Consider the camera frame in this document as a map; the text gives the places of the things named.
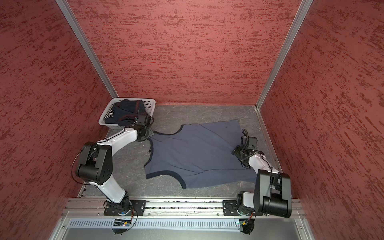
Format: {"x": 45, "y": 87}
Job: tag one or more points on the white plastic laundry basket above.
{"x": 148, "y": 103}

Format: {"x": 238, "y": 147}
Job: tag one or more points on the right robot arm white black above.
{"x": 272, "y": 193}

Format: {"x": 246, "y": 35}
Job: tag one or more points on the small circuit board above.
{"x": 244, "y": 223}
{"x": 122, "y": 223}

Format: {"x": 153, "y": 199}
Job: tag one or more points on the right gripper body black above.
{"x": 239, "y": 152}

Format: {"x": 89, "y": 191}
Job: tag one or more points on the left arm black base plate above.
{"x": 125, "y": 208}

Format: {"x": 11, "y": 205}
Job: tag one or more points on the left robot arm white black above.
{"x": 95, "y": 164}

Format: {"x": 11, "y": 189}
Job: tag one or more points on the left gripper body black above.
{"x": 149, "y": 132}

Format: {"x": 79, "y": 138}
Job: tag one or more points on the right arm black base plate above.
{"x": 230, "y": 208}

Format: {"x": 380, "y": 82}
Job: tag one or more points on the grey-blue tank top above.
{"x": 199, "y": 155}

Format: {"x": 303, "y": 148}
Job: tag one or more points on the aluminium corner post left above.
{"x": 79, "y": 33}

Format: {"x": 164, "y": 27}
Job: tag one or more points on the aluminium corner post right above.
{"x": 290, "y": 37}

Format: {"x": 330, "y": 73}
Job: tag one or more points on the dark navy maroon-trimmed tank top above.
{"x": 125, "y": 113}

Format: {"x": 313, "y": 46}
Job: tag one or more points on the white perforated cable duct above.
{"x": 168, "y": 224}

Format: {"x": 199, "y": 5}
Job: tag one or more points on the right small circuit board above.
{"x": 244, "y": 223}

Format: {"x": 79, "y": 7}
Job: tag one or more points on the left small circuit board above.
{"x": 122, "y": 223}

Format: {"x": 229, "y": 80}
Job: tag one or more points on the aluminium corner post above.
{"x": 79, "y": 33}
{"x": 290, "y": 37}

